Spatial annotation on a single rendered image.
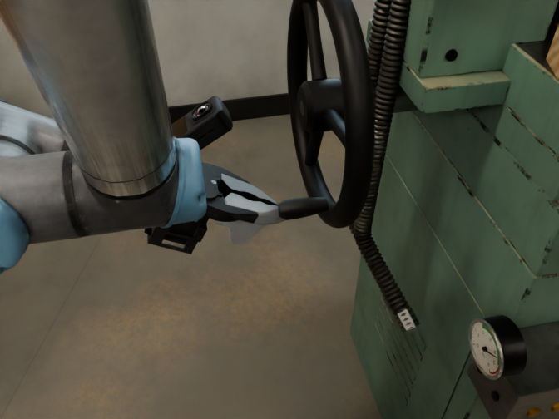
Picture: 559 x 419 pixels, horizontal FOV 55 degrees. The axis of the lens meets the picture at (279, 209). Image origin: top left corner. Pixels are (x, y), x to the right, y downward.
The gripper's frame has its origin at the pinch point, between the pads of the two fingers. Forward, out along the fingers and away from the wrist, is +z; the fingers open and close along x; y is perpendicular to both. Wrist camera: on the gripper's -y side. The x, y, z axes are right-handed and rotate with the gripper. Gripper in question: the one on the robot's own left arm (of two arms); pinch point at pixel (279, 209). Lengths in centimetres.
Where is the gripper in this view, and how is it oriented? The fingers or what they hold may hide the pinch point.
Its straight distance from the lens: 64.2
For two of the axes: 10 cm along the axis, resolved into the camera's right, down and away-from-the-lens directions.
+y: -4.7, 7.5, 4.7
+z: 8.6, 2.7, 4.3
